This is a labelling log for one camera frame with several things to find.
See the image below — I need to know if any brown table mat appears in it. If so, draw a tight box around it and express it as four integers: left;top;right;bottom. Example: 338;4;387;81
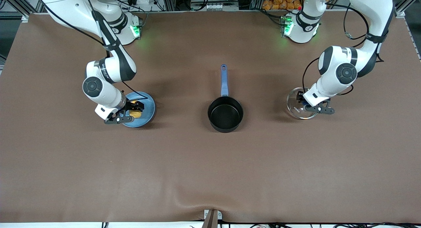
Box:
0;11;421;223

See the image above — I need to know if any glass lid with blue knob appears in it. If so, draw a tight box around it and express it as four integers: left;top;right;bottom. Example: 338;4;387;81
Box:
286;87;319;120

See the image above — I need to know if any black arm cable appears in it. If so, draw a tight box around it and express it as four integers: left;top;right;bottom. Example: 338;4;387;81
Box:
302;1;384;94
35;0;148;100

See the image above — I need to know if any black pot with blue handle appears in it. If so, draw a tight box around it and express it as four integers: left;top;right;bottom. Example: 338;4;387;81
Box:
208;64;244;133

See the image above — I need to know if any metal table edge bracket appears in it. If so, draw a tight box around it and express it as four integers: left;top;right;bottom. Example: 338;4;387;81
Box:
203;209;223;228

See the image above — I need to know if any bag of orange snacks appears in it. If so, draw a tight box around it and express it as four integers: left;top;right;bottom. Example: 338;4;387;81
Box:
262;0;303;11

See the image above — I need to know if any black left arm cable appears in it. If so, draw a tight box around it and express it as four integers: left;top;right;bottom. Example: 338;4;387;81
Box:
302;1;384;94

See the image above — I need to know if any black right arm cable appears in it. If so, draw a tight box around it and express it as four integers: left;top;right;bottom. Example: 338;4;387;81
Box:
35;0;148;100

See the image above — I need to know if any blue round plate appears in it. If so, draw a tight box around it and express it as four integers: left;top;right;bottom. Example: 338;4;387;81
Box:
122;91;156;128

